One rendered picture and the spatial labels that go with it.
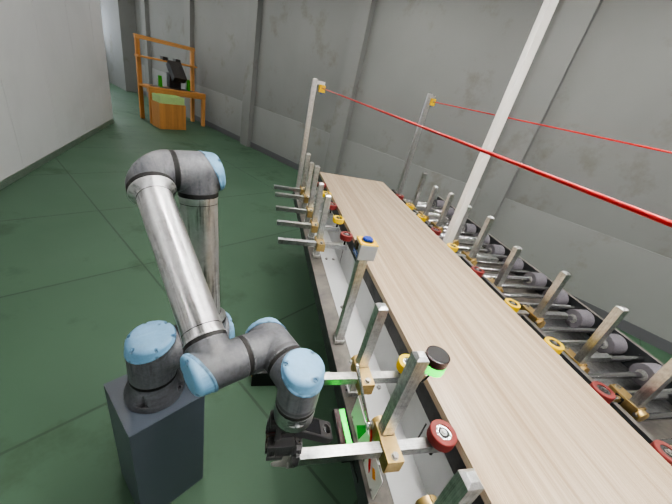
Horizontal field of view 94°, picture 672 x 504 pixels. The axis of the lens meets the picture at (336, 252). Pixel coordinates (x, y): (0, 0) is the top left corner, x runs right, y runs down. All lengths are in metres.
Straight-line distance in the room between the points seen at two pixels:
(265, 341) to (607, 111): 4.18
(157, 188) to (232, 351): 0.46
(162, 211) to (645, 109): 4.27
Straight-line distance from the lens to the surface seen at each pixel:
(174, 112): 8.48
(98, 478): 1.98
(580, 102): 4.48
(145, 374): 1.23
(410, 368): 0.84
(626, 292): 4.65
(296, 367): 0.67
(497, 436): 1.18
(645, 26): 4.57
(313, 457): 0.96
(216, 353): 0.70
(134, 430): 1.33
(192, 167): 0.99
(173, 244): 0.81
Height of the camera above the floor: 1.70
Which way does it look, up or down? 28 degrees down
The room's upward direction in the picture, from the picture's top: 14 degrees clockwise
